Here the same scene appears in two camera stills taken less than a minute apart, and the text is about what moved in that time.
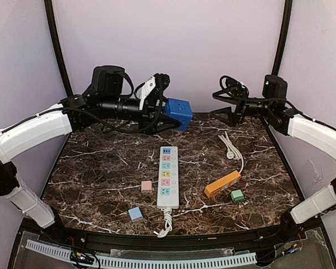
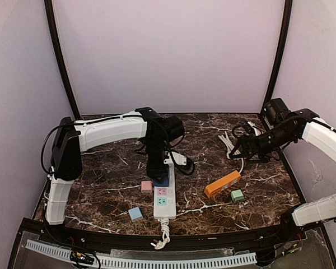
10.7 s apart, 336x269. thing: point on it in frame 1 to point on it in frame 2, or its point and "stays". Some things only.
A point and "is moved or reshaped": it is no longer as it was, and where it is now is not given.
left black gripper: x=150 y=111 to x=157 y=172
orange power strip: x=222 y=183 stays
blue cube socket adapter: x=181 y=110 to x=167 y=182
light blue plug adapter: x=135 y=213 stays
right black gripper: x=239 y=106 to x=252 y=145
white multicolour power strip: x=168 y=179 is moved or reshaped
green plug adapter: x=237 y=195 stays
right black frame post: x=287 y=19 stays
